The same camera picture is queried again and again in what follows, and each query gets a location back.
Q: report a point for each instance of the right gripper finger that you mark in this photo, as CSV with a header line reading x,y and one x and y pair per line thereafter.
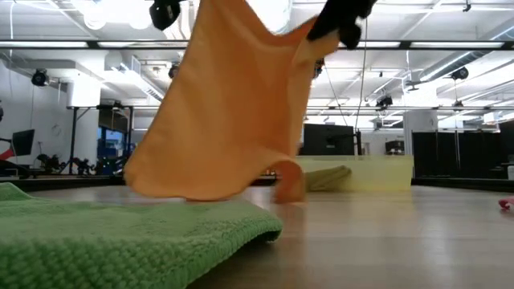
x,y
323,26
350,36

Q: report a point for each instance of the orange microfiber towel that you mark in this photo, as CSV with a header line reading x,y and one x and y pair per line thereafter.
x,y
225,120

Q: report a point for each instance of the pink microfiber towel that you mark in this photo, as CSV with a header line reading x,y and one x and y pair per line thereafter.
x,y
507,202

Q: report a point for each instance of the green microfiber towel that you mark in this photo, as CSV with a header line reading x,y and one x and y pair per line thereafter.
x,y
120,241

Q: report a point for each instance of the black computer monitor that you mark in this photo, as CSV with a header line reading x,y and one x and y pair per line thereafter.
x,y
329,138

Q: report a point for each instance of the yellow translucent plastic bin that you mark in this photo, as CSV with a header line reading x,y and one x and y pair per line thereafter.
x,y
381,172

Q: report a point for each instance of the black partition panels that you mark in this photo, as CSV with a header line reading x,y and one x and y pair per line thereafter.
x,y
441,154

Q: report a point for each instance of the small black monitor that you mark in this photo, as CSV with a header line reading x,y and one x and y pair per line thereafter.
x,y
23,142

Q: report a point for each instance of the black hanging camera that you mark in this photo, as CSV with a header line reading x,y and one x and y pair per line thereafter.
x,y
384,101
173,71
459,74
39,78

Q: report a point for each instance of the black tall stand frame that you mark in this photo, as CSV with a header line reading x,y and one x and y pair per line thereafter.
x,y
73,140

